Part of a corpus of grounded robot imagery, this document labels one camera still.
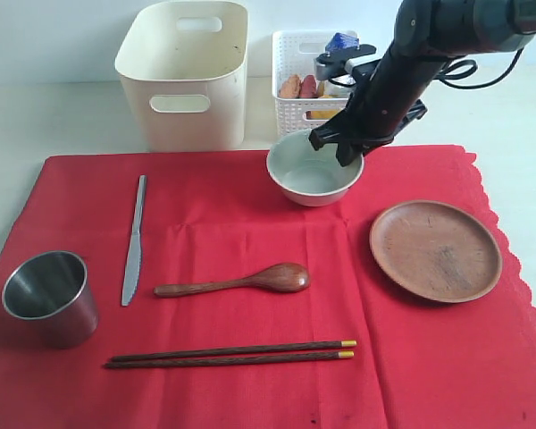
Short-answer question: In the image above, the brown wooden spoon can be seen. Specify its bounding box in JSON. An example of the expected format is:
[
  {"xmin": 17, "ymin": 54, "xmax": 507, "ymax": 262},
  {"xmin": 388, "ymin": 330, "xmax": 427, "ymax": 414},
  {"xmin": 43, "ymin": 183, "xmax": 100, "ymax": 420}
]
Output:
[{"xmin": 153, "ymin": 263, "xmax": 310, "ymax": 298}]

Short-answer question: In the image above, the stainless steel cup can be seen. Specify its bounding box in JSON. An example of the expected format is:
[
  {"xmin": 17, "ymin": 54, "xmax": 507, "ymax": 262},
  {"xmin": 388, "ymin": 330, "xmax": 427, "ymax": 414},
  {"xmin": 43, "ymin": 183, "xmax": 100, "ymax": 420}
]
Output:
[{"xmin": 2, "ymin": 250, "xmax": 99, "ymax": 349}]

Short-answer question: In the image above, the white ceramic bowl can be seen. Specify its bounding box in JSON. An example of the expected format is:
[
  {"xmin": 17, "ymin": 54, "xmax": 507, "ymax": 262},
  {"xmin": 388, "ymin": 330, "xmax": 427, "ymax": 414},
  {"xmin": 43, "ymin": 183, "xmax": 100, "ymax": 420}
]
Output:
[{"xmin": 266, "ymin": 129, "xmax": 364, "ymax": 207}]

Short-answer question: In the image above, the cream plastic bin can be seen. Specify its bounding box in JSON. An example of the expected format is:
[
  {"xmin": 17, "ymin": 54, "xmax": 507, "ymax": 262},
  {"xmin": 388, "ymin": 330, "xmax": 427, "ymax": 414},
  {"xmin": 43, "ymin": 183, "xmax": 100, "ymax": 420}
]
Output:
[{"xmin": 114, "ymin": 1, "xmax": 248, "ymax": 152}]

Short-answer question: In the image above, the fried chicken nugget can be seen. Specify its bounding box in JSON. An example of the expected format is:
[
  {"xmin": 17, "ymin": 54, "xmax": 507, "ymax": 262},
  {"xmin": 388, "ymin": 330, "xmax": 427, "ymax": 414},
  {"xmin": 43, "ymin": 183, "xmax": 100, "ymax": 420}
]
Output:
[{"xmin": 278, "ymin": 74, "xmax": 302, "ymax": 99}]

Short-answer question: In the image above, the red table cloth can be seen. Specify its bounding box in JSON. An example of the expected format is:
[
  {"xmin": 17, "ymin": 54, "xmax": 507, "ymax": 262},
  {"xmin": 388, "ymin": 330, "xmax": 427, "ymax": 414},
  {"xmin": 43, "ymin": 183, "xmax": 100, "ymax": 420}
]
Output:
[{"xmin": 0, "ymin": 146, "xmax": 536, "ymax": 428}]

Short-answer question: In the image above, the yellow cheese wedge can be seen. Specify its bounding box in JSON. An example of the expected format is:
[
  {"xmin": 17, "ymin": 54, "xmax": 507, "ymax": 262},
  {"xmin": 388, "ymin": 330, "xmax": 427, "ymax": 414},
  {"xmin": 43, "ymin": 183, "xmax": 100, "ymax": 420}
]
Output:
[{"xmin": 316, "ymin": 80, "xmax": 353, "ymax": 98}]

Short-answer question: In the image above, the brown wooden plate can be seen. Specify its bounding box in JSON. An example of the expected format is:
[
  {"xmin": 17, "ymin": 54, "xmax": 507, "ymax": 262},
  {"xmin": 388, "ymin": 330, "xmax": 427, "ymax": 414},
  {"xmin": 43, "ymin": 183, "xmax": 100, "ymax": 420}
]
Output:
[{"xmin": 369, "ymin": 200, "xmax": 503, "ymax": 303}]

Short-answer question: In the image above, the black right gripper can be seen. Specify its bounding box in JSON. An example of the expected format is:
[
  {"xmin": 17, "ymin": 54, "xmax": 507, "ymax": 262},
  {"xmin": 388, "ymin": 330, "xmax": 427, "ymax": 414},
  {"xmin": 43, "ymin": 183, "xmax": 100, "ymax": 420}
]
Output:
[{"xmin": 308, "ymin": 44, "xmax": 447, "ymax": 167}]

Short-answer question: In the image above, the blue white milk carton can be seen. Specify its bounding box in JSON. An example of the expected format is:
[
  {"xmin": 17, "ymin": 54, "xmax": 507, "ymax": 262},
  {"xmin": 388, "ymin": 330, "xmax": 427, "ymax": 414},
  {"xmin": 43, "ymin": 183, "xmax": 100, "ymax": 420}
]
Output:
[{"xmin": 324, "ymin": 32, "xmax": 359, "ymax": 53}]

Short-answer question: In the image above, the dark wooden chopstick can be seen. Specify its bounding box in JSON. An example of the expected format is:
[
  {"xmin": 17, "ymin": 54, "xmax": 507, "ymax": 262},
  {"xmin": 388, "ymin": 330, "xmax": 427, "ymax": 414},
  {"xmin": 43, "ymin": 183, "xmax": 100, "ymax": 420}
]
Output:
[
  {"xmin": 102, "ymin": 350, "xmax": 355, "ymax": 369},
  {"xmin": 108, "ymin": 340, "xmax": 357, "ymax": 363}
]

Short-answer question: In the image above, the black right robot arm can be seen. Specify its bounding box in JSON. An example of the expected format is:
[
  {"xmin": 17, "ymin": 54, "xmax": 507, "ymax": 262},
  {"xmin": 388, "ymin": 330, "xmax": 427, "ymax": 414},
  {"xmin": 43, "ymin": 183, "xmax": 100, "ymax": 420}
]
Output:
[{"xmin": 309, "ymin": 1, "xmax": 536, "ymax": 166}]

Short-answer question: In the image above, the white perforated basket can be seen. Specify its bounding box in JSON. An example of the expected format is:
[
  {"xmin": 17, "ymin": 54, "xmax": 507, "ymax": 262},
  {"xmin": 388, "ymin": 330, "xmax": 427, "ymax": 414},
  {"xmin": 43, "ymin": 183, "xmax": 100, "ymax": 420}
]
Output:
[{"xmin": 272, "ymin": 29, "xmax": 348, "ymax": 137}]

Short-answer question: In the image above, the yellow lemon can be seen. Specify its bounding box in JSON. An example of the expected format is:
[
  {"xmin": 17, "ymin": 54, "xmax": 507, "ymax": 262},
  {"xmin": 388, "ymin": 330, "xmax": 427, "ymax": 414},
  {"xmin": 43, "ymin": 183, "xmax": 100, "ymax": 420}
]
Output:
[{"xmin": 306, "ymin": 110, "xmax": 339, "ymax": 121}]

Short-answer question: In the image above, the steel table knife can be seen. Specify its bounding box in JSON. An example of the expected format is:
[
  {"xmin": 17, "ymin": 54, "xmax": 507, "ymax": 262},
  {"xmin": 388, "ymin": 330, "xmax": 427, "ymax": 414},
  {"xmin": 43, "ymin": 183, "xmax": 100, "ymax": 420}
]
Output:
[{"xmin": 121, "ymin": 175, "xmax": 147, "ymax": 307}]

